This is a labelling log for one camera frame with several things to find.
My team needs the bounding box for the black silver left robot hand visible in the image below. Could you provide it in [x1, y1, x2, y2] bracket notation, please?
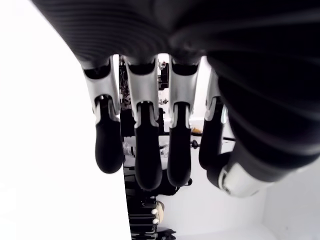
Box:
[29, 0, 320, 198]

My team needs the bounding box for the beige plush toy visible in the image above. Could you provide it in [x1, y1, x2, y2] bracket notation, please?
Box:
[151, 201, 165, 225]

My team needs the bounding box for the black equipment rack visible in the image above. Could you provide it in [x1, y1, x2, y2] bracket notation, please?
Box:
[123, 164, 177, 240]

